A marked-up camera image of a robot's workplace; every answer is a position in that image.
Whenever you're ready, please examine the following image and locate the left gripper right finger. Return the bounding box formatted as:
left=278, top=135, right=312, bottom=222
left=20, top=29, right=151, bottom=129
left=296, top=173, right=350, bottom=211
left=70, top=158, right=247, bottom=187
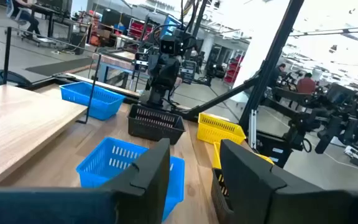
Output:
left=219, top=139, right=358, bottom=224

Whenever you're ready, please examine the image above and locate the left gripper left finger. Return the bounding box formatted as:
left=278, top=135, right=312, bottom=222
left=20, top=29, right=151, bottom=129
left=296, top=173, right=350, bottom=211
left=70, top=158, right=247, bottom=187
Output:
left=0, top=138, right=172, bottom=224

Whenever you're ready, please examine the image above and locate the blue plastic slotted basket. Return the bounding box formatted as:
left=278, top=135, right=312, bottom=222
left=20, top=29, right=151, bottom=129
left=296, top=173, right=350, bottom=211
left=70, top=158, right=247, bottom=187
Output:
left=75, top=136, right=186, bottom=222
left=59, top=81, right=126, bottom=121

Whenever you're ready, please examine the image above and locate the yellow plastic slotted basket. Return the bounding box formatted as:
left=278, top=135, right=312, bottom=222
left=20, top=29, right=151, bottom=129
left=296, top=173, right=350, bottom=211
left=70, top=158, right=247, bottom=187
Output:
left=212, top=141, right=275, bottom=170
left=196, top=112, right=247, bottom=146

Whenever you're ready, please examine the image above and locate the black plastic slotted basket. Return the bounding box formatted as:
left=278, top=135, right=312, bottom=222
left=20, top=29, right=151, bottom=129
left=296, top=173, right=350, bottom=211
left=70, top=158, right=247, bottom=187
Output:
left=127, top=104, right=186, bottom=146
left=210, top=167, right=234, bottom=224

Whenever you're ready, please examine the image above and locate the black box with white labels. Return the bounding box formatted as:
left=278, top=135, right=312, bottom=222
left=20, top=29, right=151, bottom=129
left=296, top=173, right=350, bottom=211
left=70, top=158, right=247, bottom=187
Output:
left=180, top=60, right=197, bottom=85
left=134, top=52, right=149, bottom=73

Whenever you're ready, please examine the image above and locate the black control box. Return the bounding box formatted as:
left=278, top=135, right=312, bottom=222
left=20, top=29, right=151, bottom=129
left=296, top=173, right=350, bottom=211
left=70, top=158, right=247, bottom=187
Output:
left=255, top=132, right=293, bottom=169

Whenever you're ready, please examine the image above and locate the blue box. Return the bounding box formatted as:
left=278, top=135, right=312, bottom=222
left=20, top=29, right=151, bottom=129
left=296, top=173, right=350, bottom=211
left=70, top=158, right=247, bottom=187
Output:
left=160, top=14, right=182, bottom=37

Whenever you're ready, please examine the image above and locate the red bin rack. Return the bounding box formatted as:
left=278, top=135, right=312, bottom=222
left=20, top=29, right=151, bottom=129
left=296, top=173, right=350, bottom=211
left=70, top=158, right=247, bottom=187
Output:
left=127, top=17, right=155, bottom=41
left=223, top=55, right=245, bottom=85

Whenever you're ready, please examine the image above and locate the wooden workbench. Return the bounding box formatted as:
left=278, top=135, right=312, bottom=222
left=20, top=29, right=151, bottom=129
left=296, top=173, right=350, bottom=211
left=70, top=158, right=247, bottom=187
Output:
left=91, top=49, right=142, bottom=93

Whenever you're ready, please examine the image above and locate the black floor mat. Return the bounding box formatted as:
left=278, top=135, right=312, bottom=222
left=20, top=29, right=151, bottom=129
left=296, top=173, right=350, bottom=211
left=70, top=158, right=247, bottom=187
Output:
left=25, top=57, right=95, bottom=77

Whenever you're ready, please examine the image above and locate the person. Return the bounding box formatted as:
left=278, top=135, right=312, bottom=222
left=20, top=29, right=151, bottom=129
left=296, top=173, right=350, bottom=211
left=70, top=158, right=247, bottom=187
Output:
left=296, top=72, right=317, bottom=95
left=12, top=0, right=42, bottom=35
left=273, top=63, right=288, bottom=82

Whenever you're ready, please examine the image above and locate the black desk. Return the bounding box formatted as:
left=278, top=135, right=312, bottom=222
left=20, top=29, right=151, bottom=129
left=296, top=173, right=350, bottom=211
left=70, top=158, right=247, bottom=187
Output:
left=29, top=2, right=74, bottom=40

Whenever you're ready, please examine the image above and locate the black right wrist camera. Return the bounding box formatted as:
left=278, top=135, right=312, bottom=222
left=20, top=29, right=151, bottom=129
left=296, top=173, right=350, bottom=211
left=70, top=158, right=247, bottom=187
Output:
left=159, top=36, right=183, bottom=57

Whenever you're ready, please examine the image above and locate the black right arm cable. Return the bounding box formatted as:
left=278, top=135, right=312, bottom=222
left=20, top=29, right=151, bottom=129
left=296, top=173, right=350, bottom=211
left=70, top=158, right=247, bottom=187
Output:
left=149, top=0, right=198, bottom=41

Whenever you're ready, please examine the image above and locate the black aluminium rig frame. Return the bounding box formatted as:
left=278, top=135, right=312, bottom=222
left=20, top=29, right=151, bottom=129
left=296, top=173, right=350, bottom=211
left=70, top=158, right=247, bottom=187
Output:
left=169, top=0, right=306, bottom=150

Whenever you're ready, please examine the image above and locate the wooden shelf with black frame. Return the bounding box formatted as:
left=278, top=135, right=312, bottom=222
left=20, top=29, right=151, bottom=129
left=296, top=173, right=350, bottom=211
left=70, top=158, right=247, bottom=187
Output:
left=0, top=26, right=103, bottom=189

